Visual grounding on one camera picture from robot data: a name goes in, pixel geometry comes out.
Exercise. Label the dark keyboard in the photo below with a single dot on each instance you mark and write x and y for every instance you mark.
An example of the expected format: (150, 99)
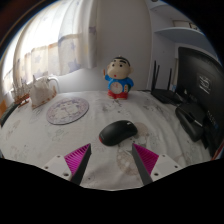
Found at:
(8, 115)

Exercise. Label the black box device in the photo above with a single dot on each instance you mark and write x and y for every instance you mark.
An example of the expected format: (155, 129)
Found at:
(190, 120)

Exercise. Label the round printed purple mouse pad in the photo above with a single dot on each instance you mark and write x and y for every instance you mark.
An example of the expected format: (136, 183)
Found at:
(67, 110)

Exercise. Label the cartoon boy figure clock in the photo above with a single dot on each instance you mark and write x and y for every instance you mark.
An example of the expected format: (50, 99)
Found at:
(118, 78)

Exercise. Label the black router with antennas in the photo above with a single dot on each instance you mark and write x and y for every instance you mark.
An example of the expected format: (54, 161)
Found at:
(165, 95)

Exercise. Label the black computer mouse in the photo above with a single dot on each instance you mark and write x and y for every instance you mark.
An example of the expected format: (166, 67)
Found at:
(117, 132)

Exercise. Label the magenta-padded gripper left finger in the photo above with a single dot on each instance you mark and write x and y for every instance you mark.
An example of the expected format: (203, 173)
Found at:
(77, 159)

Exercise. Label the white printed tablecloth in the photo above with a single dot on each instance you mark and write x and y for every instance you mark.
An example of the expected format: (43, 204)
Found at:
(156, 120)

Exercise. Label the wooden model sailing ship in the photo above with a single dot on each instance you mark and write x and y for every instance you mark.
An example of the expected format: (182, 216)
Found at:
(22, 94)

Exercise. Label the white wall shelf unit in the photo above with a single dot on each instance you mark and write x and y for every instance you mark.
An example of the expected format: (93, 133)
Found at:
(180, 31)

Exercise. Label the black computer monitor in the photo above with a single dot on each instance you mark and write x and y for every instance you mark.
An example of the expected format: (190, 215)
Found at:
(203, 80)

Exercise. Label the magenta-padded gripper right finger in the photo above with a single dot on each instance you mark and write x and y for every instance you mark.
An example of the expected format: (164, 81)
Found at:
(146, 159)

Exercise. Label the orange flat board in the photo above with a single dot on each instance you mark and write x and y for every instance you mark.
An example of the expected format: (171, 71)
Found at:
(2, 108)

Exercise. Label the white star-print curtain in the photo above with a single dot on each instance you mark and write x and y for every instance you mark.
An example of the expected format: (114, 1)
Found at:
(53, 43)

